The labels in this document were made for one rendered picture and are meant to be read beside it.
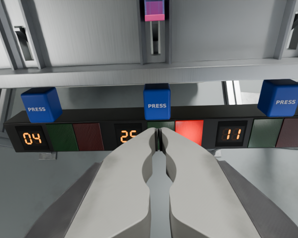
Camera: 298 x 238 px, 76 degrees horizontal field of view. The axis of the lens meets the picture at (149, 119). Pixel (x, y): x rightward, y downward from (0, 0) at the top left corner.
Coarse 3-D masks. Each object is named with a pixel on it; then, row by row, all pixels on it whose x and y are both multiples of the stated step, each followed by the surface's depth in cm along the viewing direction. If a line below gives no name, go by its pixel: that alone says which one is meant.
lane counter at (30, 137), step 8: (16, 128) 21; (24, 128) 21; (32, 128) 21; (40, 128) 21; (24, 136) 22; (32, 136) 21; (40, 136) 21; (24, 144) 22; (32, 144) 22; (40, 144) 22
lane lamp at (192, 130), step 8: (184, 120) 20; (192, 120) 20; (200, 120) 20; (176, 128) 20; (184, 128) 20; (192, 128) 20; (200, 128) 20; (184, 136) 21; (192, 136) 21; (200, 136) 21; (200, 144) 21
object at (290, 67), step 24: (0, 72) 16; (24, 72) 15; (48, 72) 15; (72, 72) 15; (96, 72) 15; (120, 72) 15; (144, 72) 15; (168, 72) 15; (192, 72) 14; (216, 72) 14; (240, 72) 14; (264, 72) 14; (288, 72) 14
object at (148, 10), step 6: (144, 0) 13; (150, 0) 13; (156, 0) 13; (162, 0) 13; (150, 6) 14; (156, 6) 14; (162, 6) 14; (150, 12) 14; (156, 12) 14; (162, 12) 14
